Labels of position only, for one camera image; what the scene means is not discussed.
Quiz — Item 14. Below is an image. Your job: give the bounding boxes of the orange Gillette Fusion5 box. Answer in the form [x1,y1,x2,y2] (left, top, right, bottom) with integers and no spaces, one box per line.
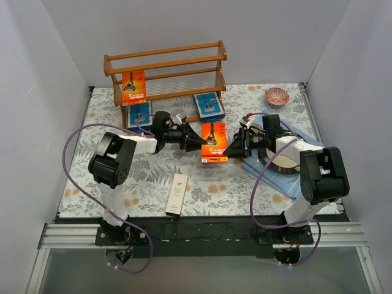
[201,122,228,164]

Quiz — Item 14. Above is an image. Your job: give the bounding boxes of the blue Harry's razor box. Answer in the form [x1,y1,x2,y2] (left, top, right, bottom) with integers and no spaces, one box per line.
[127,101,153,132]
[194,92,225,123]

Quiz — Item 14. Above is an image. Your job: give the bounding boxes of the orange razor pack with pictures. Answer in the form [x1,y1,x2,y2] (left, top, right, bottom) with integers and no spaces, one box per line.
[121,70,146,106]

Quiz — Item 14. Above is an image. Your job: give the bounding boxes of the tall beige slim box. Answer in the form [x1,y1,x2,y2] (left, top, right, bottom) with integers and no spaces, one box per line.
[165,173,188,217]

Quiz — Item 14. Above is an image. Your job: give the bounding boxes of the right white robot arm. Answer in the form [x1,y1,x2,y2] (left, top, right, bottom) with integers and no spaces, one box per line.
[223,113,350,244]

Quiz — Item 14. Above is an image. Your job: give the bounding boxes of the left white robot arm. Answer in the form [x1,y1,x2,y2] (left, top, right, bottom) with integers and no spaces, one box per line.
[88,111,206,245]

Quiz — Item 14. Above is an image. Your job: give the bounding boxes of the wooden three-tier shelf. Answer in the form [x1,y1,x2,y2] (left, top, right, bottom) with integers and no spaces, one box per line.
[104,40,227,127]

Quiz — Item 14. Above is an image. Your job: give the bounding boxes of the floral table mat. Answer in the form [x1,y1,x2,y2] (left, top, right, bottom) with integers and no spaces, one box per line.
[58,83,345,219]

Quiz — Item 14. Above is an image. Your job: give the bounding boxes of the black rimmed plate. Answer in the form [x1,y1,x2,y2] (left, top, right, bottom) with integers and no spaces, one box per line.
[245,123,300,175]

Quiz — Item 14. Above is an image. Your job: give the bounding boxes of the red patterned bowl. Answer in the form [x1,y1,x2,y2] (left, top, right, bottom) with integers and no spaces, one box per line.
[265,87,290,108]

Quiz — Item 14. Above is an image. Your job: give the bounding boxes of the blue checked cloth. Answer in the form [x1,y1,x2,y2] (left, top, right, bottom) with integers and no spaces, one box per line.
[240,110,325,200]

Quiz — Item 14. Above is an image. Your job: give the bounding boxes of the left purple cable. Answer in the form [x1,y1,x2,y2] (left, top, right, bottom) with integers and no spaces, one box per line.
[62,113,154,273]

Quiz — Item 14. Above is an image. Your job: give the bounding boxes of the aluminium rail frame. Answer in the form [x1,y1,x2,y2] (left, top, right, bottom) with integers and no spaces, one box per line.
[26,81,383,294]

